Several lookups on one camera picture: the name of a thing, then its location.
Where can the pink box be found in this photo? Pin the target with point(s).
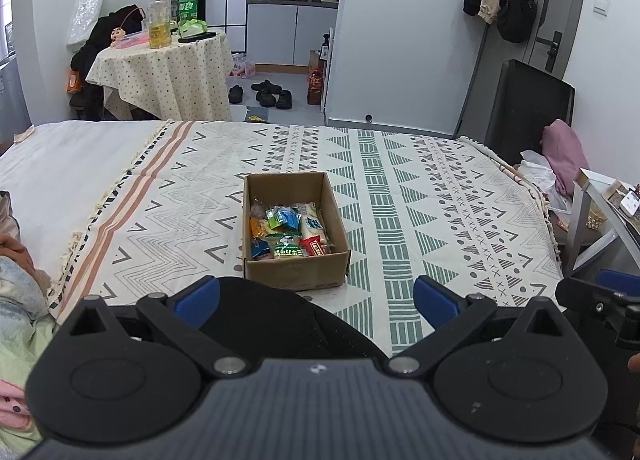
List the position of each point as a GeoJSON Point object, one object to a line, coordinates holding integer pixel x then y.
{"type": "Point", "coordinates": [131, 39]}

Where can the patterned white green blanket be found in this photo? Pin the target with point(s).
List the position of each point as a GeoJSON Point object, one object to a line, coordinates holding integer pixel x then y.
{"type": "Point", "coordinates": [425, 190]}

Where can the white spray bottle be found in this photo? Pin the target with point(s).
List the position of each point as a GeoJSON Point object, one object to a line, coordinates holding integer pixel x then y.
{"type": "Point", "coordinates": [325, 47]}

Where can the green soda bottle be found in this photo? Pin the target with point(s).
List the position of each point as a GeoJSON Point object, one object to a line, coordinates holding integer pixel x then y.
{"type": "Point", "coordinates": [189, 4]}

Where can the white crumpled cloth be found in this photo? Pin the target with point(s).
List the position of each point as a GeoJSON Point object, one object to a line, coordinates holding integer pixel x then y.
{"type": "Point", "coordinates": [537, 174]}

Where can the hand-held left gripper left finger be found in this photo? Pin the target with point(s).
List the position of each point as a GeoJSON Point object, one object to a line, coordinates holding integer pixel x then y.
{"type": "Point", "coordinates": [197, 301]}

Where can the black jacket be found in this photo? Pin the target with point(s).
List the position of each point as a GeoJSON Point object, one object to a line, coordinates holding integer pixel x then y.
{"type": "Point", "coordinates": [95, 49]}

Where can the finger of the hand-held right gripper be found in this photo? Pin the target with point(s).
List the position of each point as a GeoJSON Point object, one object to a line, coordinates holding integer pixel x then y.
{"type": "Point", "coordinates": [585, 296]}
{"type": "Point", "coordinates": [622, 277]}

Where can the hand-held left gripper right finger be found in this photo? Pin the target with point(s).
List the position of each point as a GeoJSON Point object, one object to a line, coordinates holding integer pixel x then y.
{"type": "Point", "coordinates": [437, 301]}

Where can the white side table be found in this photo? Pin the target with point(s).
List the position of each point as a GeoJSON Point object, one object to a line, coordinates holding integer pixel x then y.
{"type": "Point", "coordinates": [580, 220]}

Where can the brown cardboard box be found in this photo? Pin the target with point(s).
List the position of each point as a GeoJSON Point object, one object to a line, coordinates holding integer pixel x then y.
{"type": "Point", "coordinates": [295, 272]}

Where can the patterned flat box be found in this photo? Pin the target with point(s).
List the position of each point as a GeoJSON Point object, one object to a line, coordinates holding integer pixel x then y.
{"type": "Point", "coordinates": [622, 197]}

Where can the white light switch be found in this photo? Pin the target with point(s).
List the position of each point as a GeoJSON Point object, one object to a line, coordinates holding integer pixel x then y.
{"type": "Point", "coordinates": [602, 4]}

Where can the white kitchen cabinet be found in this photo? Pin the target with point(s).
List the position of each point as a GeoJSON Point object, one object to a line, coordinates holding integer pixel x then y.
{"type": "Point", "coordinates": [290, 34]}

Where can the blue snack packet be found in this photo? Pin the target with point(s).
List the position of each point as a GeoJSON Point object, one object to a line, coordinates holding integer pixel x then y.
{"type": "Point", "coordinates": [260, 250]}
{"type": "Point", "coordinates": [290, 217]}

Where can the black slipper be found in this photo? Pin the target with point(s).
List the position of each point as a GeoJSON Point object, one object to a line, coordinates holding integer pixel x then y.
{"type": "Point", "coordinates": [266, 98]}
{"type": "Point", "coordinates": [261, 86]}
{"type": "Point", "coordinates": [284, 99]}
{"type": "Point", "coordinates": [236, 94]}

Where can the white bed sheet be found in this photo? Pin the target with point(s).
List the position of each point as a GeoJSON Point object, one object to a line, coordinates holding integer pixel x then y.
{"type": "Point", "coordinates": [65, 174]}

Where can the table with dotted tablecloth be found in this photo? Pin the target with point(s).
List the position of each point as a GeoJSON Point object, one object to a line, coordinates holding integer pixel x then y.
{"type": "Point", "coordinates": [160, 74]}

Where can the light green quilt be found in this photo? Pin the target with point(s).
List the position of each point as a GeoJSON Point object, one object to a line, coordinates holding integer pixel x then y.
{"type": "Point", "coordinates": [20, 355]}

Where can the clear bottle yellow liquid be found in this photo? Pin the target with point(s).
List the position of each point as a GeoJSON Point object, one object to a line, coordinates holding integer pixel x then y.
{"type": "Point", "coordinates": [160, 22]}

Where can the orange round cracker packet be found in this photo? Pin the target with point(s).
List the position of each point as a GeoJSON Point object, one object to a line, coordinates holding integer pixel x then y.
{"type": "Point", "coordinates": [257, 229]}

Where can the black framed glass door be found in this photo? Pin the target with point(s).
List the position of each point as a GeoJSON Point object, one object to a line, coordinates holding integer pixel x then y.
{"type": "Point", "coordinates": [225, 4]}

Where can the bubble wrap sheet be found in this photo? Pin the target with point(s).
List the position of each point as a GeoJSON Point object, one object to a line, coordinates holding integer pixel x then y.
{"type": "Point", "coordinates": [87, 9]}

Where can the green wipes pack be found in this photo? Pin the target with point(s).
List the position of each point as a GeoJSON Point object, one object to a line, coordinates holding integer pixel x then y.
{"type": "Point", "coordinates": [192, 28]}

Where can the dark red plastic jug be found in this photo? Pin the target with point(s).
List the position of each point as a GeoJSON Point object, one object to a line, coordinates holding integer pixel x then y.
{"type": "Point", "coordinates": [315, 88]}

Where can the pink cloth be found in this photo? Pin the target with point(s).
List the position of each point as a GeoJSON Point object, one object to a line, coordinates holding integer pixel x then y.
{"type": "Point", "coordinates": [565, 154]}

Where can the snack packets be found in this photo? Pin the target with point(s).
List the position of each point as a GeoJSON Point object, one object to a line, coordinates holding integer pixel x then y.
{"type": "Point", "coordinates": [314, 225]}

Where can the pink bottle multipack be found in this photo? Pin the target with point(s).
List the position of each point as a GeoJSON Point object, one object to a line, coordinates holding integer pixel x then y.
{"type": "Point", "coordinates": [242, 67]}

